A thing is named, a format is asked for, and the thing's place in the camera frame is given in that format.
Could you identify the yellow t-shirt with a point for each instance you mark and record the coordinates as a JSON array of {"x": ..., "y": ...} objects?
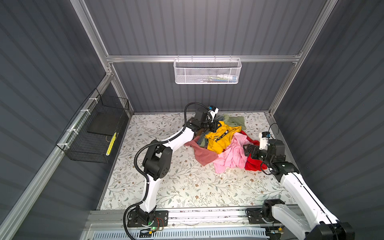
[{"x": 219, "y": 140}]

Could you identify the yellow marker pen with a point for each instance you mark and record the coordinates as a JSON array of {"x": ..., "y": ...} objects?
[{"x": 111, "y": 144}]

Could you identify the pens in white basket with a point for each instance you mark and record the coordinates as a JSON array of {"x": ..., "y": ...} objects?
[{"x": 225, "y": 78}]

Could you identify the white wire mesh basket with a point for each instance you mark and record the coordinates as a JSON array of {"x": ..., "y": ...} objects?
[{"x": 189, "y": 71}]

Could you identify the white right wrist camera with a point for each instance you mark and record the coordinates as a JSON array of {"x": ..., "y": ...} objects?
[{"x": 264, "y": 140}]

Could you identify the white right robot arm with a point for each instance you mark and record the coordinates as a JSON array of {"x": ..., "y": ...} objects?
[{"x": 318, "y": 222}]

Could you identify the black wire basket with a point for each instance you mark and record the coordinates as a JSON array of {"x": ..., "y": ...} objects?
[{"x": 88, "y": 139}]

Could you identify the bright red cloth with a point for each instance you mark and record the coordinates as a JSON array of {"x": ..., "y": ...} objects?
[{"x": 253, "y": 164}]

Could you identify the aluminium frame rails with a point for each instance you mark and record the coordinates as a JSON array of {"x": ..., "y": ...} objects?
[{"x": 54, "y": 56}]

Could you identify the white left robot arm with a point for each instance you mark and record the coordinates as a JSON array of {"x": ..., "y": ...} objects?
[{"x": 153, "y": 161}]

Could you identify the light pink cloth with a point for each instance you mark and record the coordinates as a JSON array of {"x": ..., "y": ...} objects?
[{"x": 234, "y": 155}]

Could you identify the white vented panel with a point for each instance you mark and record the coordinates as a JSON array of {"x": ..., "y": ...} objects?
[{"x": 237, "y": 233}]

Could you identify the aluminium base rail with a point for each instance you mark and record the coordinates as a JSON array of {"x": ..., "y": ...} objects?
[{"x": 177, "y": 218}]

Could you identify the dusty red printed t-shirt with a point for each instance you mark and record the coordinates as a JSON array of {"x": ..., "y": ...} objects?
[{"x": 202, "y": 155}]

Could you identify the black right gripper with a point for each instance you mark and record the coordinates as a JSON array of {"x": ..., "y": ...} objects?
[{"x": 255, "y": 150}]

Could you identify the olive green t-shirt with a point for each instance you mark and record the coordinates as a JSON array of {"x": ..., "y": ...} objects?
[{"x": 228, "y": 120}]

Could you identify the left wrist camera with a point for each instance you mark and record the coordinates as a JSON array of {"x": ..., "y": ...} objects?
[{"x": 212, "y": 112}]

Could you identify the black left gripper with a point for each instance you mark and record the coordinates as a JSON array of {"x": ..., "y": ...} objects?
[{"x": 214, "y": 126}]

